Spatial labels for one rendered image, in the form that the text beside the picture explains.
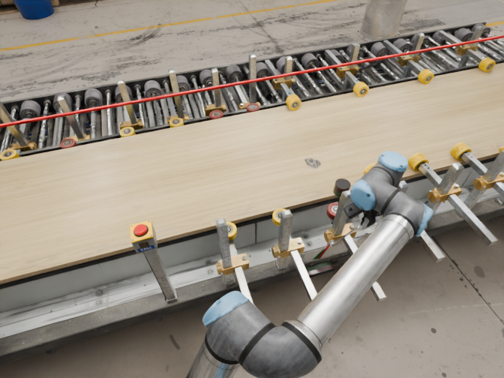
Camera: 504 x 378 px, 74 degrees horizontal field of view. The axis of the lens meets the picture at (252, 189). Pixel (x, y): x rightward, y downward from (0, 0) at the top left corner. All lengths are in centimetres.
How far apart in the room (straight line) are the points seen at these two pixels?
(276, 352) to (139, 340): 160
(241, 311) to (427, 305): 184
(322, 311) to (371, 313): 154
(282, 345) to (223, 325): 14
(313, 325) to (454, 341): 174
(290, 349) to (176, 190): 106
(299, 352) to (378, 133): 146
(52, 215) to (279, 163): 109
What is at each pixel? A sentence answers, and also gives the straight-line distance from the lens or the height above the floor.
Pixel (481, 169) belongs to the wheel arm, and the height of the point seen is 96.
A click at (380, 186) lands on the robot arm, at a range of 107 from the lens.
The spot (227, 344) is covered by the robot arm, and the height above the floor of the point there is 132.
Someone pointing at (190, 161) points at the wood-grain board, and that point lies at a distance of 178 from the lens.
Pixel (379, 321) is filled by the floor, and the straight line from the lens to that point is 237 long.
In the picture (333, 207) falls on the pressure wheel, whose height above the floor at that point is 91.
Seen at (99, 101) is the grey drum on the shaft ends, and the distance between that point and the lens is 257.
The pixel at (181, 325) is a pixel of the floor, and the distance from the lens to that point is 229.
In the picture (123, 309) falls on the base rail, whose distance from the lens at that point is 163.
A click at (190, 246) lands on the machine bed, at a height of 75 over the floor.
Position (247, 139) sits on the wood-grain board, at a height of 90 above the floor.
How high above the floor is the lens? 212
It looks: 49 degrees down
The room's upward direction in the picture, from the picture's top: 1 degrees counter-clockwise
